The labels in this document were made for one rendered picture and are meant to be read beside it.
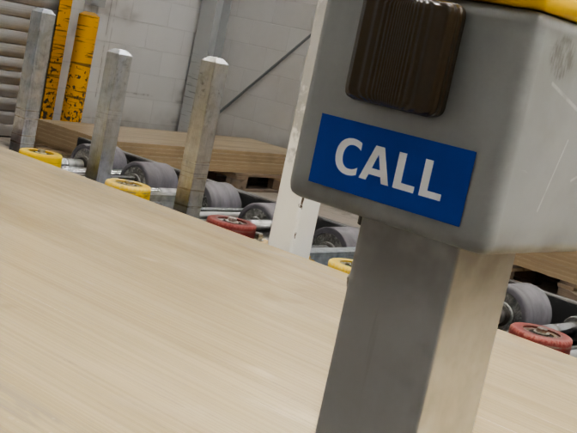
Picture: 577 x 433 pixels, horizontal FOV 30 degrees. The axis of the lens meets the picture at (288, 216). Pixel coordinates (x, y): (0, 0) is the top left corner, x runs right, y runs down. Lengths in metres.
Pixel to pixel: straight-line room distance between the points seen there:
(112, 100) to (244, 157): 6.44
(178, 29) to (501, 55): 9.88
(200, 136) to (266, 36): 8.05
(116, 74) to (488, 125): 1.81
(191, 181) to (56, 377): 1.05
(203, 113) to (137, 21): 7.94
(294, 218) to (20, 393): 0.81
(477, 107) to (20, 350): 0.70
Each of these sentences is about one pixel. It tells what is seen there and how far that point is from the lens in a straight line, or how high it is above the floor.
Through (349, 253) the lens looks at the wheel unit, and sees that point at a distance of 1.95.
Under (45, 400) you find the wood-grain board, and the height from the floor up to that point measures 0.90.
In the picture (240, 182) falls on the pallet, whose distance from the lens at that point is 8.46.
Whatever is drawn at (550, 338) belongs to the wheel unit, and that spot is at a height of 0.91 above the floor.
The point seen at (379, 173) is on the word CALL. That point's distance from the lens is 0.30.
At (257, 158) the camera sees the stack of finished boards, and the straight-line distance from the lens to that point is 8.61.
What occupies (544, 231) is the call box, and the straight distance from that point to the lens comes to 0.31.
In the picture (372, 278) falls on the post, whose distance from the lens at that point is 0.32.
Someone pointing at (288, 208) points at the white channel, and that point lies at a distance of 1.59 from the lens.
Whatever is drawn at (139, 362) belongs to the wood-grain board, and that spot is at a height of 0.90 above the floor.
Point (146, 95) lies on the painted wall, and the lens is 10.02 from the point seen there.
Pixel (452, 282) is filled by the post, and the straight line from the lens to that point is 0.31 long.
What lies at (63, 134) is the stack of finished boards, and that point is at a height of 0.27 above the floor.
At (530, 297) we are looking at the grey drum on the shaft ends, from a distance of 1.98.
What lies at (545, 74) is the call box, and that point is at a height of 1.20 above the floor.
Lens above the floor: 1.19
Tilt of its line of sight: 9 degrees down
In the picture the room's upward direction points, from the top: 12 degrees clockwise
